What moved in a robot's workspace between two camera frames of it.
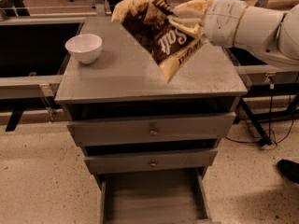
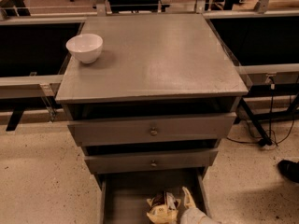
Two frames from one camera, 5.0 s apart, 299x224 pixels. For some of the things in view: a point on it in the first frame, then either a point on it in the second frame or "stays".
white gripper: x=222 y=21 -> x=195 y=217
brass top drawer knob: x=153 y=133 stays
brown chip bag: x=150 y=21 -> x=163 y=208
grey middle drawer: x=145 y=161 stays
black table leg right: x=264 y=138 stays
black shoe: x=289 y=169 stays
